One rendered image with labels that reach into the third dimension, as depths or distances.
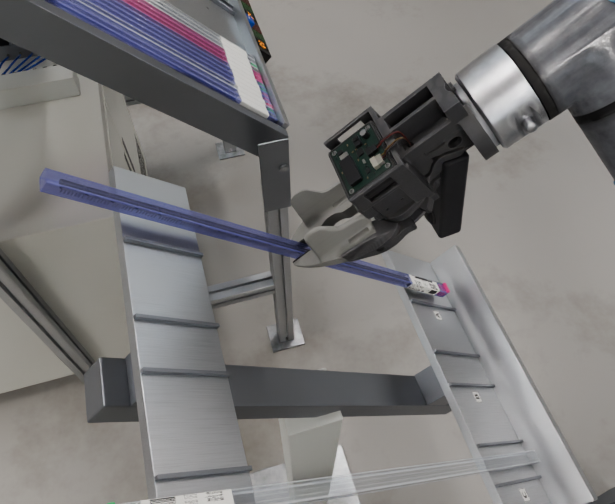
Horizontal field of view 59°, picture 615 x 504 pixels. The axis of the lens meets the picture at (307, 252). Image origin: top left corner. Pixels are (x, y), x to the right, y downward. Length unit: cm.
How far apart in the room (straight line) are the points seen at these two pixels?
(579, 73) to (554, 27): 4
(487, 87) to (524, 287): 129
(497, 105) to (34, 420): 137
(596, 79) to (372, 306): 118
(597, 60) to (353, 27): 206
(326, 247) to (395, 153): 12
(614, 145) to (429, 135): 14
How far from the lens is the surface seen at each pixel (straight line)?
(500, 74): 45
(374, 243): 49
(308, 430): 58
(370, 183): 44
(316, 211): 52
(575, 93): 47
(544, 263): 177
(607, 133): 48
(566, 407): 158
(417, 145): 45
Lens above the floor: 137
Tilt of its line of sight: 56 degrees down
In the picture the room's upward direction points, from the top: straight up
